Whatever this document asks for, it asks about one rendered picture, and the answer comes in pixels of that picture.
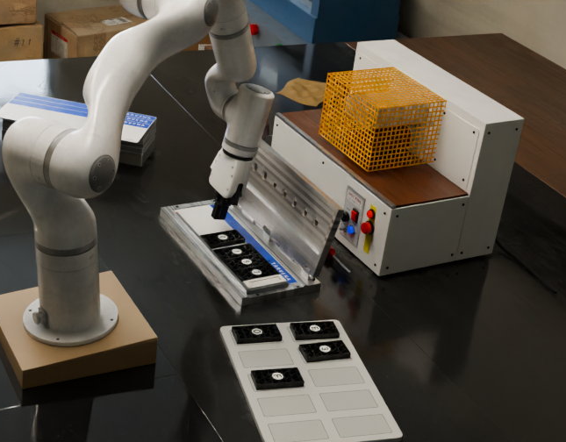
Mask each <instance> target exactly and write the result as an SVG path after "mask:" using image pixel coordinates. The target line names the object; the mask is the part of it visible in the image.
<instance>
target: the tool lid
mask: <svg viewBox="0 0 566 442"><path fill-rule="evenodd" d="M256 163H257V169H256V171H255V169H254V166H255V164H256ZM265 172H267V178H266V179H264V174H265ZM275 181H276V187H275V188H274V182H275ZM285 190H286V191H287V194H286V197H284V195H283V192H284V191H285ZM295 199H297V205H296V206H294V200H295ZM238 204H239V205H240V206H241V207H242V208H243V210H242V214H243V215H244V216H245V217H246V218H247V219H248V220H249V221H250V222H251V223H252V224H253V225H255V223H254V221H256V222H257V223H258V224H259V225H260V226H261V227H262V228H265V229H270V230H271V232H270V234H269V235H270V236H271V237H272V238H273V239H274V240H275V241H276V242H277V243H278V244H279V245H280V246H279V250H280V251H281V252H282V253H283V254H284V255H285V256H286V257H287V258H288V259H289V260H290V261H291V262H294V261H293V259H295V260H296V261H297V262H298V263H299V264H300V265H301V266H307V267H308V268H309V269H310V271H309V274H310V275H311V276H312V277H319V275H320V272H321V270H322V267H323V266H324V263H325V260H326V256H327V255H328V252H329V249H330V247H331V244H332V243H333V238H334V236H335V233H336V232H337V229H338V226H339V224H340V221H341V218H342V215H343V213H344V209H342V208H341V207H340V206H339V205H338V204H337V203H336V202H335V201H334V200H333V199H332V198H330V197H329V196H328V195H327V194H326V193H324V192H323V191H322V190H321V189H320V188H318V187H317V186H316V185H315V184H314V183H313V182H311V181H310V180H309V179H308V178H307V177H305V176H304V175H303V174H302V173H301V172H299V171H298V170H297V169H296V168H295V167H293V166H292V165H291V164H290V163H289V162H288V161H287V160H286V159H284V157H283V156H281V155H280V154H279V153H278V152H277V151H275V150H274V149H273V148H272V147H271V146H269V145H268V144H267V143H266V142H265V141H264V140H262V139H261V142H260V145H259V148H258V151H257V154H256V156H255V157H254V158H253V159H252V165H251V170H250V175H249V178H248V182H247V188H246V191H245V194H244V196H243V197H242V198H241V199H239V201H238ZM305 208H306V209H307V215H306V216H305V215H304V210H305ZM316 218H318V220H319V223H318V225H317V226H316V225H315V219H316Z"/></svg>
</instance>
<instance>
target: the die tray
mask: <svg viewBox="0 0 566 442"><path fill-rule="evenodd" d="M320 321H334V323H335V325H336V327H337V329H338V331H339V333H340V336H339V338H338V339H304V340H295V339H294V336H293V334H292V332H291V330H290V323H300V322H290V323H276V325H277V327H278V329H279V331H280V332H281V334H282V336H283V337H282V341H275V342H262V343H250V344H238V345H237V343H236V341H235V339H234V336H233V334H232V326H241V325H232V326H222V327H221V328H220V335H221V338H222V340H223V342H224V345H225V347H226V350H227V353H228V355H229V358H230V360H231V362H232V364H233V369H234V371H235V373H236V375H237V378H238V380H239V383H240V386H241V388H242V391H243V393H244V396H245V397H246V400H247V404H248V407H249V409H250V411H251V413H252V416H253V418H254V421H255V424H256V426H257V429H258V432H259V433H260V436H261V438H262V442H399V441H401V439H402V436H403V434H402V432H401V431H400V429H399V427H398V425H397V423H396V421H395V419H394V418H393V416H392V415H391V413H390V411H389V409H388V407H387V405H386V404H385V402H384V400H383V398H382V397H381V395H380V393H379V391H378V390H377V388H376V385H375V383H374V382H373V381H372V379H371V377H370V375H369V373H368V371H367V369H366V368H365V366H364V365H363V363H362V361H361V359H360V357H359V355H358V354H357V352H356V350H355V348H354V347H353V345H352V343H351V341H350V340H349V338H348V336H347V334H346V333H345V331H344V329H343V327H342V325H341V324H340V322H339V321H337V320H320ZM320 321H305V322H320ZM334 340H342V341H343V342H344V344H345V345H346V347H347V349H348V350H349V352H351V355H350V358H345V359H337V360H323V361H315V362H308V363H307V362H306V361H305V359H304V357H303V355H302V354H301V352H300V351H299V350H298V348H299V345H302V344H310V343H318V342H326V341H334ZM287 367H297V368H298V370H299V372H300V374H301V375H302V377H303V379H304V386H303V387H294V388H282V389H259V390H256V388H255V385H254V383H253V380H252V378H251V375H250V374H251V370H262V369H274V368H287Z"/></svg>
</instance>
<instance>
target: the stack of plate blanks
mask: <svg viewBox="0 0 566 442"><path fill-rule="evenodd" d="M17 96H23V97H29V98H33V99H39V100H43V101H48V102H53V103H62V104H66V105H72V106H76V107H82V108H86V109H88V108H87V105H86V104H85V103H76V102H70V101H66V100H61V99H56V98H52V97H46V96H37V95H33V94H27V93H23V92H19V93H18V94H17ZM127 116H129V117H135V118H144V119H148V120H153V121H154V122H153V123H152V124H151V126H150V127H149V128H148V130H147V131H146V133H145V134H144V135H143V137H142V138H141V139H140V141H139V142H138V143H133V142H129V141H123V140H121V147H120V155H119V162H120V163H125V164H130V165H134V166H139V167H142V166H143V164H144V163H145V161H146V160H147V158H148V157H149V155H150V154H151V152H152V151H153V150H154V148H155V133H156V117H152V116H148V115H142V114H138V113H132V112H127ZM15 122H16V120H10V119H6V118H3V130H2V140H4V135H5V133H6V132H7V130H8V129H9V128H10V126H11V125H12V124H14V123H15Z"/></svg>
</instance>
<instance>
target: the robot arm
mask: <svg viewBox="0 0 566 442"><path fill-rule="evenodd" d="M119 2H120V3H121V5H122V6H123V7H124V9H126V10H127V11H129V12H130V13H132V14H133V15H135V16H137V17H140V18H144V19H148V21H146V22H145V23H142V24H140V25H137V26H134V27H133V28H130V29H127V30H125V31H123V32H120V33H119V34H117V35H116V36H114V37H113V38H112V39H111V40H110V41H109V42H108V43H107V44H106V46H105V47H104V49H103V50H102V52H101V53H100V54H99V55H98V57H97V59H96V60H95V62H94V63H93V65H92V67H91V68H90V71H89V72H88V74H87V77H86V79H85V82H84V85H83V97H84V101H85V103H86V105H87V108H88V116H87V119H86V121H85V123H84V125H83V127H82V128H81V129H79V130H77V129H75V128H72V127H70V126H67V125H63V124H61V123H58V122H55V121H53V120H50V119H47V118H41V117H25V118H21V119H19V120H18V121H16V122H15V123H14V124H12V125H11V126H10V128H9V129H8V130H7V132H6V133H5V135H4V141H3V147H2V156H3V163H4V168H5V171H6V174H7V175H8V177H9V180H10V182H11V184H12V186H13V188H14V189H15V191H16V192H17V194H18V196H19V198H20V200H21V201H22V203H23V204H24V206H25V207H26V209H27V210H28V212H29V214H30V216H31V218H32V222H33V230H34V241H35V253H36V264H37V276H38V287H39V298H38V299H37V300H35V301H34V302H33V303H31V304H30V305H29V306H28V307H27V308H26V310H25V313H24V315H23V325H24V327H25V330H26V332H27V333H28V334H29V335H30V336H31V337H32V338H34V339H36V340H38V341H39V342H42V343H44V344H48V345H51V346H80V345H86V344H88V343H91V342H94V341H97V340H99V339H101V338H103V337H104V336H106V335H108V334H109V333H110V332H111V331H112V330H113V329H114V328H115V326H116V324H117V322H118V308H117V306H116V304H115V303H114V302H113V301H112V300H111V299H110V298H108V297H107V296H104V295H102V294H100V285H99V266H98V248H97V221H96V217H95V214H94V212H93V211H92V209H91V208H90V206H89V205H88V204H87V202H86V201H85V200H84V199H89V198H93V197H96V196H99V195H101V194H103V193H104V192H105V191H106V190H107V189H108V188H109V187H110V186H111V184H112V182H113V180H114V178H115V176H116V173H117V170H118V162H119V155H120V147H121V138H122V131H123V126H124V122H125V118H126V115H127V112H128V110H129V108H130V106H131V104H132V101H133V99H134V98H135V96H136V95H137V93H138V92H139V90H140V88H141V87H142V85H143V84H144V82H145V81H146V79H147V78H148V77H149V75H150V74H151V73H152V71H153V70H154V69H155V68H156V67H157V66H158V65H159V64H160V63H162V62H163V61H164V60H166V59H167V58H168V57H170V56H172V55H174V54H176V53H179V52H181V51H182V50H184V49H186V48H188V47H190V46H193V45H195V44H196V43H197V42H199V41H200V40H201V39H203V38H204V37H205V36H206V35H207V34H208V33H209V35H210V39H211V45H212V49H213V52H214V55H215V59H216V62H217V63H216V64H215V65H214V66H213V67H211V69H210V70H209V71H208V73H207V75H206V77H205V82H204V83H205V89H206V94H207V97H208V101H209V104H210V106H211V109H212V110H213V112H214V113H215V114H216V115H217V116H218V117H219V118H221V119H223V120H224V121H226V123H227V128H226V134H225V137H224V139H223V143H222V148H221V150H220V151H219V154H218V156H217V159H216V160H215V163H214V165H213V168H212V171H211V175H210V178H209V182H210V184H211V185H212V187H213V188H215V190H216V195H215V201H217V202H215V204H214V207H213V210H212V213H211V216H212V217H213V218H214V219H218V220H225V219H226V213H227V211H228V208H229V206H231V205H238V201H239V199H241V198H242V197H243V196H244V194H245V191H246V188H247V182H248V178H249V175H250V170H251V165H252V159H253V158H254V157H255V156H256V154H257V151H258V148H259V145H260V142H261V139H262V134H263V132H264V128H265V125H266V123H267V120H268V117H269V113H270V110H271V106H272V103H273V101H274V98H275V96H274V94H273V93H272V92H271V91H270V90H268V89H265V88H263V87H262V86H259V85H255V84H251V83H243V84H241V85H240V87H239V90H238V89H237V87H236V84H235V83H236V82H246V81H248V80H249V79H251V78H252V77H253V75H254V73H255V70H256V57H255V52H254V44H253V39H252V34H251V30H250V25H249V21H248V16H247V8H246V5H245V0H119Z"/></svg>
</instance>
